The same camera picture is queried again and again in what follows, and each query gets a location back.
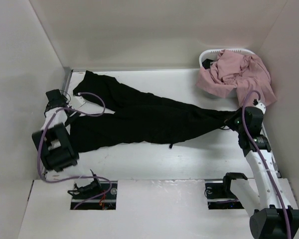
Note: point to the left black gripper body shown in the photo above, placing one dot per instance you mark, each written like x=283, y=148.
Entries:
x=72, y=115

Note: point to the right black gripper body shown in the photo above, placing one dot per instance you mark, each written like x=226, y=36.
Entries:
x=233, y=122

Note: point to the black trousers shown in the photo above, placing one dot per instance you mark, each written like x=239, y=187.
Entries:
x=137, y=117

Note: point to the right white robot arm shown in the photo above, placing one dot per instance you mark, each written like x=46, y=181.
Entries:
x=271, y=215

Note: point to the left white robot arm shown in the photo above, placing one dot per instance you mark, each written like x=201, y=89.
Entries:
x=54, y=149

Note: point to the pink trousers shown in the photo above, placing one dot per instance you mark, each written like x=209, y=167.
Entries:
x=236, y=72

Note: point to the white laundry basket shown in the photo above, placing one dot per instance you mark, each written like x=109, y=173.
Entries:
x=212, y=54

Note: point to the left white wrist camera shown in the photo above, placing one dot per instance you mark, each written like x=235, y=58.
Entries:
x=77, y=101

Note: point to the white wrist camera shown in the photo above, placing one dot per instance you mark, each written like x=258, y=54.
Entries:
x=258, y=104
x=77, y=101

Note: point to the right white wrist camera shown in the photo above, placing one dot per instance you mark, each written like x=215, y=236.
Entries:
x=258, y=104

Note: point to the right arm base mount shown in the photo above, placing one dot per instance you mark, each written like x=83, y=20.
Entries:
x=231, y=193

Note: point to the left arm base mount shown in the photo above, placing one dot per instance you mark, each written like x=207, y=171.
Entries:
x=97, y=198

